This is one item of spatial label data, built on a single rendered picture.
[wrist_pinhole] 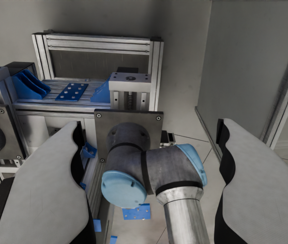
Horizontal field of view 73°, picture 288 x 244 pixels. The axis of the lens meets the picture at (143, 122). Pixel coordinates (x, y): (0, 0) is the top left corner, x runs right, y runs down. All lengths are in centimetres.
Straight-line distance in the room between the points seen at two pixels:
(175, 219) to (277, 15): 73
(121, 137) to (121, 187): 17
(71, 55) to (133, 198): 116
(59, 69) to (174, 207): 129
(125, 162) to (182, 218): 18
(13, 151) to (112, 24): 111
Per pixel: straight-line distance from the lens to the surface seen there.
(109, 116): 64
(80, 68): 150
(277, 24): 88
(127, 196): 52
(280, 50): 83
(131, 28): 159
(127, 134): 60
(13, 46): 189
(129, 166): 50
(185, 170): 48
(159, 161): 49
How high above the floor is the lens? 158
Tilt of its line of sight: 58 degrees down
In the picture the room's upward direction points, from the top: 180 degrees clockwise
